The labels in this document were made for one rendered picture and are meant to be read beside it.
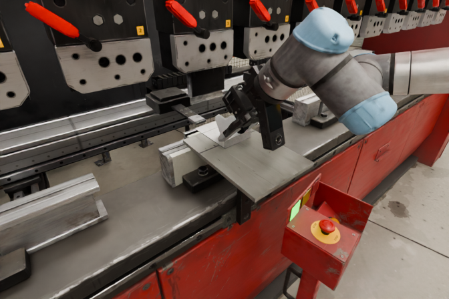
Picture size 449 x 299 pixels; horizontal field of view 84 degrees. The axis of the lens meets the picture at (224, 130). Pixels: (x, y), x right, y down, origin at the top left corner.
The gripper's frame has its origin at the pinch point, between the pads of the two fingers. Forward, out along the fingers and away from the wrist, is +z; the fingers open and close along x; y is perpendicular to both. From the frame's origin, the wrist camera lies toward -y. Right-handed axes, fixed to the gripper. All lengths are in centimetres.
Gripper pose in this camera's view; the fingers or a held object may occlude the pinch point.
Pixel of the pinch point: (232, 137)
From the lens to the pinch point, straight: 62.7
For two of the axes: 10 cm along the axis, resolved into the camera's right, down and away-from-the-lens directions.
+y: -4.8, -8.5, 2.0
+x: -7.7, 3.1, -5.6
